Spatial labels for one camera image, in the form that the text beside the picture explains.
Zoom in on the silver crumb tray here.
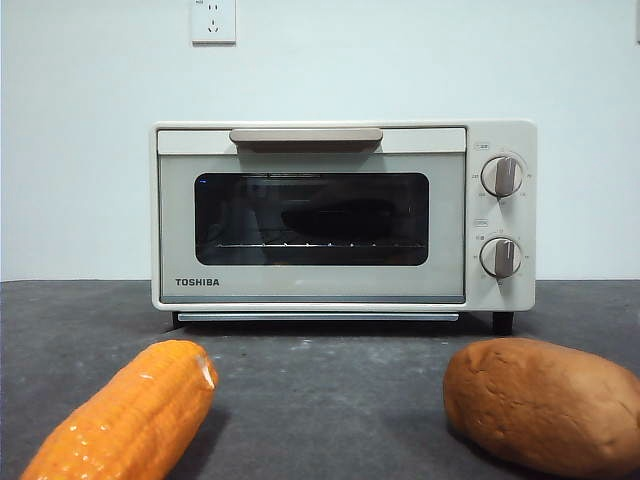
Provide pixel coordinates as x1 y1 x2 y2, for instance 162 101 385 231
177 312 460 323

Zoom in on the metal wire oven rack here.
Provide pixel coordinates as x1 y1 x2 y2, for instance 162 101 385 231
214 241 421 250

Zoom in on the orange corn cob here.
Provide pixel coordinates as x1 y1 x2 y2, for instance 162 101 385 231
19 339 220 480

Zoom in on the cream white toaster oven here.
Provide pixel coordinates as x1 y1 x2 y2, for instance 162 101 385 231
149 118 539 336

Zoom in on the oven door with glass window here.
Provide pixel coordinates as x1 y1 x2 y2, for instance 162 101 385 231
156 126 467 305

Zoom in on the brown potato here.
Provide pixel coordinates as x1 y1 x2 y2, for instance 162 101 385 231
443 337 640 479

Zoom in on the white wall socket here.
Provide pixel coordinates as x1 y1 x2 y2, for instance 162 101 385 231
191 0 237 46

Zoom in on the beige oven knob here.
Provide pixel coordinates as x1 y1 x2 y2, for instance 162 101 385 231
479 237 524 279
480 154 526 198

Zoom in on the dark purple eggplant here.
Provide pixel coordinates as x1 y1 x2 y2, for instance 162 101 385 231
280 198 394 240

